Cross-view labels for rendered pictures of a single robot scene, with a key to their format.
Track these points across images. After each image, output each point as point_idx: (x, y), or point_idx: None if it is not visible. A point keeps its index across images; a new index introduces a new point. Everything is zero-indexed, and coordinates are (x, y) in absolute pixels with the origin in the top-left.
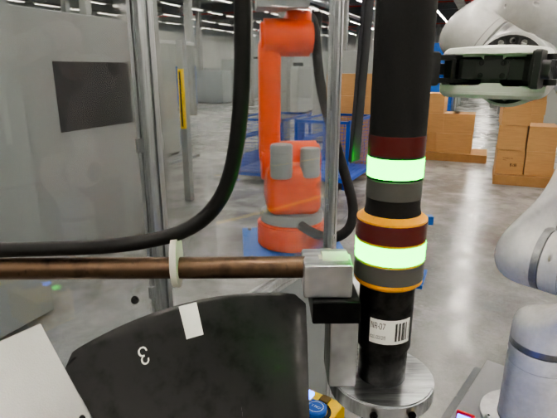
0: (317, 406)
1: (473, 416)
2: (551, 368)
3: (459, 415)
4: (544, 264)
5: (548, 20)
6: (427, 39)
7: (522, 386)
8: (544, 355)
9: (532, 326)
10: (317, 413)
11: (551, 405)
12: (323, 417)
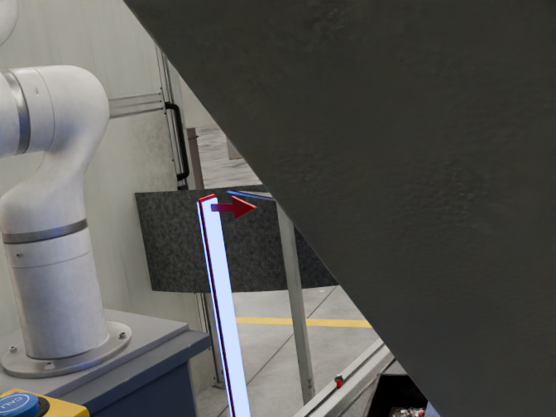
0: (13, 400)
1: (214, 194)
2: (85, 238)
3: (206, 203)
4: (34, 99)
5: None
6: None
7: (70, 285)
8: (75, 223)
9: (49, 194)
10: (33, 400)
11: (98, 289)
12: (41, 402)
